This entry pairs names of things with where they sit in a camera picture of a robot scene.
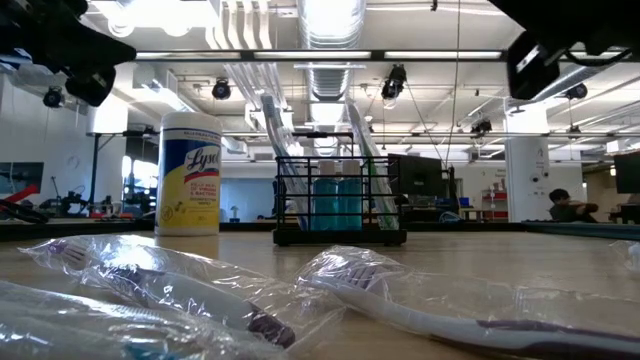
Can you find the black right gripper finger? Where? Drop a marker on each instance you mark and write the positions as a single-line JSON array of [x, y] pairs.
[[535, 15]]

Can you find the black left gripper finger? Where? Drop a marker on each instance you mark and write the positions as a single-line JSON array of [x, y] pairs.
[[85, 40], [95, 57]]

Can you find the green toothbrush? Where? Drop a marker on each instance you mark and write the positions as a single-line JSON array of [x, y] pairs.
[[375, 160], [357, 120]]

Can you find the blue mouthwash bottle white cap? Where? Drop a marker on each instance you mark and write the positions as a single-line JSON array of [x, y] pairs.
[[324, 205], [350, 205]]

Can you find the purple toothbrush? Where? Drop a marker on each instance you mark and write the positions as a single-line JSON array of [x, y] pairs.
[[425, 320], [200, 305]]

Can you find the black ceiling spotlight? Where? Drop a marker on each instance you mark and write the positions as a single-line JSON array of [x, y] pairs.
[[53, 97], [221, 90], [481, 127], [577, 91]]

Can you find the white LED light strip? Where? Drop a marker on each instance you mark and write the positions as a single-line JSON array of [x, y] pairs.
[[450, 55], [190, 55], [310, 55]]

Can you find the Lysol disinfecting wipes canister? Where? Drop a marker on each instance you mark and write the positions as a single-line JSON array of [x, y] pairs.
[[187, 175]]

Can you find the black monitor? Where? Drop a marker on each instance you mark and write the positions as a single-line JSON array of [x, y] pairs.
[[627, 172], [425, 180]]

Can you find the red and black background robot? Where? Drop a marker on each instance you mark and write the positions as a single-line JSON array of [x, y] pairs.
[[22, 192]]

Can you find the white building pillar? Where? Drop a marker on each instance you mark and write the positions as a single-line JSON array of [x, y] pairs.
[[525, 170]]

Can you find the person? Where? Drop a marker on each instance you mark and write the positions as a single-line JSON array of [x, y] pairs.
[[565, 210]]

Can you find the red shelf unit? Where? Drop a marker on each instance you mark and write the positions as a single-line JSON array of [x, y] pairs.
[[495, 216]]

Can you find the silver round air duct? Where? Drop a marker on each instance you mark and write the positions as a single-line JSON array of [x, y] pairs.
[[600, 72]]

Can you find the blue metal post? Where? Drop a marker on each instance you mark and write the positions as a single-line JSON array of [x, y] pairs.
[[94, 170]]

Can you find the dark wall screen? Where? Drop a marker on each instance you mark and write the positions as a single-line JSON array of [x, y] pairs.
[[20, 175]]

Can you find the black overhead camera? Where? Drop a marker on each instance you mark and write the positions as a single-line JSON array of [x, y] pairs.
[[395, 80]]

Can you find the silver corrugated ventilation duct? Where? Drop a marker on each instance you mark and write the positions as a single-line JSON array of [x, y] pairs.
[[330, 80]]

